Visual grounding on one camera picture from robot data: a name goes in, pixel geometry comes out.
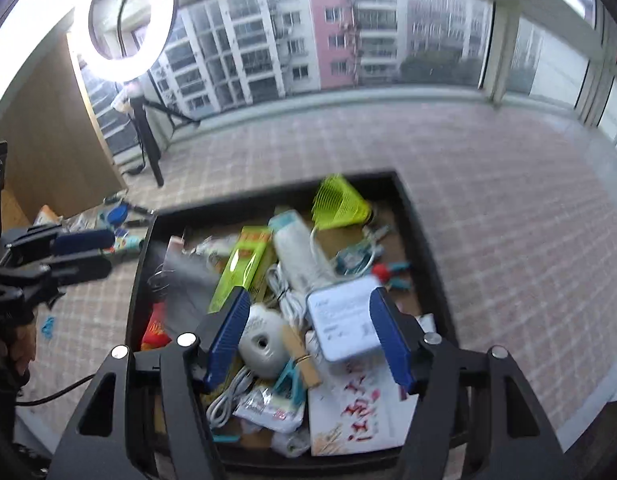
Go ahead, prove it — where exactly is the black storage tray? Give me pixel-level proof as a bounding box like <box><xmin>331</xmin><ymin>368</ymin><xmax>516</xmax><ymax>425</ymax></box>
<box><xmin>122</xmin><ymin>170</ymin><xmax>460</xmax><ymax>477</ymax></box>

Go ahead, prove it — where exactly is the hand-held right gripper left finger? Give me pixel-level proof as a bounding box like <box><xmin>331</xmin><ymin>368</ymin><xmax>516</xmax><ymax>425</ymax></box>
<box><xmin>46</xmin><ymin>286</ymin><xmax>252</xmax><ymax>480</ymax></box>

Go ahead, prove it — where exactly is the white card red print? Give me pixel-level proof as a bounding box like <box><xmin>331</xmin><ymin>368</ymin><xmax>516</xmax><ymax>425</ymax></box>
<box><xmin>307</xmin><ymin>359</ymin><xmax>420</xmax><ymax>457</ymax></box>

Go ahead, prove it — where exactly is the white cable grey plug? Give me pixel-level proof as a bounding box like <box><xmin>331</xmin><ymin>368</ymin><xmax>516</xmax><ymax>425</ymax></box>
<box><xmin>205</xmin><ymin>364</ymin><xmax>260</xmax><ymax>432</ymax></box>

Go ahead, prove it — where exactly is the ring light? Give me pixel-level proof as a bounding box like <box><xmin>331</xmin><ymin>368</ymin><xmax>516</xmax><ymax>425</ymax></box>
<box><xmin>70</xmin><ymin>0</ymin><xmax>180</xmax><ymax>82</ymax></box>

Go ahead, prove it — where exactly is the black pen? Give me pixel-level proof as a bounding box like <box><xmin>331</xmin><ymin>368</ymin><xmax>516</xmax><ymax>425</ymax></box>
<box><xmin>102</xmin><ymin>194</ymin><xmax>158</xmax><ymax>219</ymax></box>

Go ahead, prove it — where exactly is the black tripod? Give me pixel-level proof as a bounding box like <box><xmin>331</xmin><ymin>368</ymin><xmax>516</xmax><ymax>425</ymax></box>
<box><xmin>127</xmin><ymin>94</ymin><xmax>202</xmax><ymax>189</ymax></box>

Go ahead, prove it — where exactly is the colourful printed packet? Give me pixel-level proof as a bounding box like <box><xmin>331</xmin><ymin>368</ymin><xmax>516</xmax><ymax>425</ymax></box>
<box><xmin>110</xmin><ymin>234</ymin><xmax>145</xmax><ymax>262</ymax></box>

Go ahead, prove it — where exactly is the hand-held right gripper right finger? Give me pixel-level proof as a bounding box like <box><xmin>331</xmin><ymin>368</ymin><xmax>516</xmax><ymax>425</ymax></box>
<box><xmin>369</xmin><ymin>287</ymin><xmax>574</xmax><ymax>480</ymax></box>

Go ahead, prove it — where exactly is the white bottle blue cap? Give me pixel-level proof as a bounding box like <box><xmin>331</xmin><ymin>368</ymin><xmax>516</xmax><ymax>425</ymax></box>
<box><xmin>267</xmin><ymin>209</ymin><xmax>340</xmax><ymax>297</ymax></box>

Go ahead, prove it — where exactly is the small figurine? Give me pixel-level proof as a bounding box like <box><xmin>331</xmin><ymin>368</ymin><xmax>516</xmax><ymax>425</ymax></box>
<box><xmin>372</xmin><ymin>259</ymin><xmax>412</xmax><ymax>292</ymax></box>

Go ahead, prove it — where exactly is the wooden clothespin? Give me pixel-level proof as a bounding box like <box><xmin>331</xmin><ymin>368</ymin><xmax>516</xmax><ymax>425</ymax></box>
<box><xmin>280</xmin><ymin>324</ymin><xmax>322</xmax><ymax>389</ymax></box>

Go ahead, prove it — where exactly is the red packet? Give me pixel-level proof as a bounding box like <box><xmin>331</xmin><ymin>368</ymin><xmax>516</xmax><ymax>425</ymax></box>
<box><xmin>140</xmin><ymin>304</ymin><xmax>172</xmax><ymax>352</ymax></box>

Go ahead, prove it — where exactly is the black cable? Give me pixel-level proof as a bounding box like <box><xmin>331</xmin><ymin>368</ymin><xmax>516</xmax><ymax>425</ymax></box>
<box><xmin>15</xmin><ymin>374</ymin><xmax>98</xmax><ymax>407</ymax></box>

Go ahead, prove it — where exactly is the white charger box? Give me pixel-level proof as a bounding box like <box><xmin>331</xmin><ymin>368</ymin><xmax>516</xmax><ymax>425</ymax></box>
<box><xmin>305</xmin><ymin>277</ymin><xmax>390</xmax><ymax>364</ymax></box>

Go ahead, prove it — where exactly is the yellow shuttlecock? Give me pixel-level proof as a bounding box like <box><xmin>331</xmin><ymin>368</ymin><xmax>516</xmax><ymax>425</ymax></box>
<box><xmin>310</xmin><ymin>174</ymin><xmax>375</xmax><ymax>232</ymax></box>

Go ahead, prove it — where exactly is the grey sachet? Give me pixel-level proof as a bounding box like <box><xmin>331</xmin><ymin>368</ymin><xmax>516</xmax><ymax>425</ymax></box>
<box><xmin>162</xmin><ymin>249</ymin><xmax>225</xmax><ymax>342</ymax></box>

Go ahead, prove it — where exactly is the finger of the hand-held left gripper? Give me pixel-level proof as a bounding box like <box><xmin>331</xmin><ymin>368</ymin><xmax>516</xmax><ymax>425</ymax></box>
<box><xmin>0</xmin><ymin>252</ymin><xmax>113</xmax><ymax>307</ymax></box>
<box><xmin>7</xmin><ymin>226</ymin><xmax>117</xmax><ymax>262</ymax></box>

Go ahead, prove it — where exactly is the person's left hand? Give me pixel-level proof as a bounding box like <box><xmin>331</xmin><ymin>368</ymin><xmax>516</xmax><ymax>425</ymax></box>
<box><xmin>6</xmin><ymin>321</ymin><xmax>38</xmax><ymax>377</ymax></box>

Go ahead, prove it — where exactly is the orange white tissue pack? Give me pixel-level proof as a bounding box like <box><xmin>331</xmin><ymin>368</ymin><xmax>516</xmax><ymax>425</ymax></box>
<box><xmin>32</xmin><ymin>204</ymin><xmax>65</xmax><ymax>227</ymax></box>

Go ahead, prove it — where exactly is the green tube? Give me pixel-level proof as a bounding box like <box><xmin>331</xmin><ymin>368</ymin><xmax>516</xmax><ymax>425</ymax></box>
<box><xmin>207</xmin><ymin>225</ymin><xmax>280</xmax><ymax>317</ymax></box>

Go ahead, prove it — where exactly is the white round device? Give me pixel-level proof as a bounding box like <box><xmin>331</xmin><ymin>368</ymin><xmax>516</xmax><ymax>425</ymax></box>
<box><xmin>237</xmin><ymin>302</ymin><xmax>295</xmax><ymax>379</ymax></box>

